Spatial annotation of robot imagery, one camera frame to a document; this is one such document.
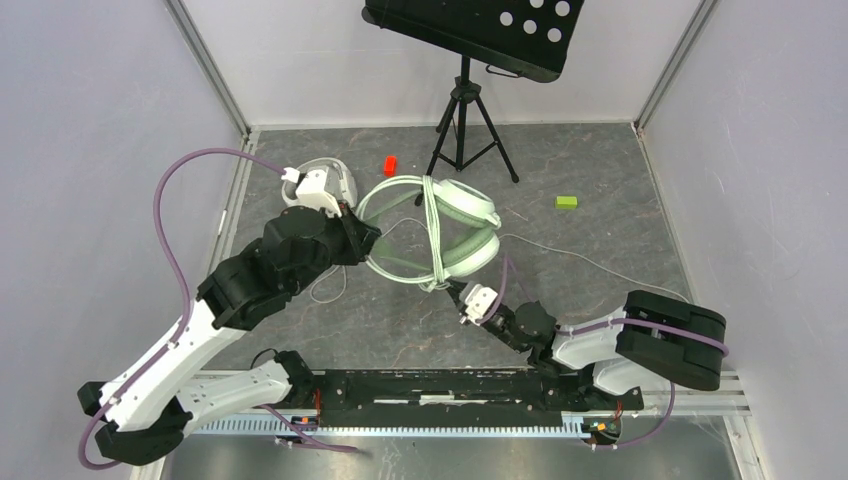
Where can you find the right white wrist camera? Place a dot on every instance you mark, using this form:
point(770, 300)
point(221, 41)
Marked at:
point(476, 302)

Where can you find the green small block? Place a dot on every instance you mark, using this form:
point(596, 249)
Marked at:
point(566, 202)

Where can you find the green headphones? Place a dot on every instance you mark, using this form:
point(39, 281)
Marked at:
point(461, 225)

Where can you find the red small block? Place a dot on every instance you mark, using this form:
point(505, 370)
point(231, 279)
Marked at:
point(390, 166)

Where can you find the white grey headphones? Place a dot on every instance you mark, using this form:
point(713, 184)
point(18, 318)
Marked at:
point(293, 176)

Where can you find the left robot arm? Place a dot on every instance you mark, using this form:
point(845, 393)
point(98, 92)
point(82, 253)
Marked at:
point(147, 411)

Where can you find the black music stand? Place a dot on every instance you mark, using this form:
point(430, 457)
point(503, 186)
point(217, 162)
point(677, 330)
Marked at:
point(514, 39)

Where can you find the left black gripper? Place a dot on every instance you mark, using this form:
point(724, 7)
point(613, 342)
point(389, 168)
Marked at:
point(360, 237)

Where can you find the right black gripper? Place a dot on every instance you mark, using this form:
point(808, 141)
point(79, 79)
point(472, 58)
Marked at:
point(456, 296)

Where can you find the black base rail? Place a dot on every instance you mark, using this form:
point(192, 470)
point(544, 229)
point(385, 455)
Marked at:
point(451, 398)

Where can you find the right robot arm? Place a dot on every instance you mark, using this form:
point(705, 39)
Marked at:
point(649, 341)

